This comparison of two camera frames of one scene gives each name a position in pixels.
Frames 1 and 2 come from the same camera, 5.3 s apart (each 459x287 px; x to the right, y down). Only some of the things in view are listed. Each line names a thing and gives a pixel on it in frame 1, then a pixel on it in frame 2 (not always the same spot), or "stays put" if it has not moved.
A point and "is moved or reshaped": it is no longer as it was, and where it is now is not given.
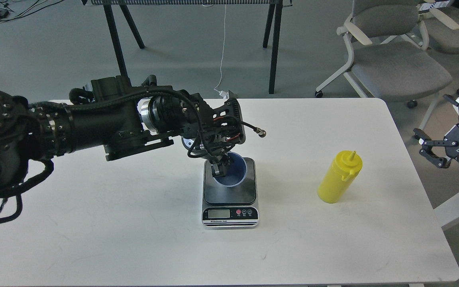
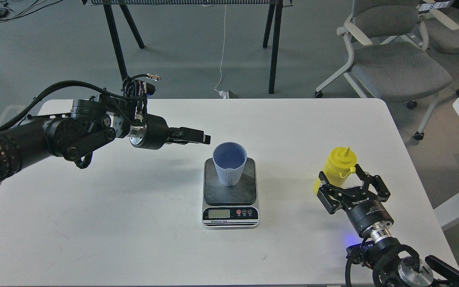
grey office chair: (387, 42) stays put
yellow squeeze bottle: (342, 172) is moved or reshaped
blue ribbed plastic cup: (236, 171) is moved or reshaped
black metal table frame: (273, 26) stays put
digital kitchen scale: (234, 207) stays put
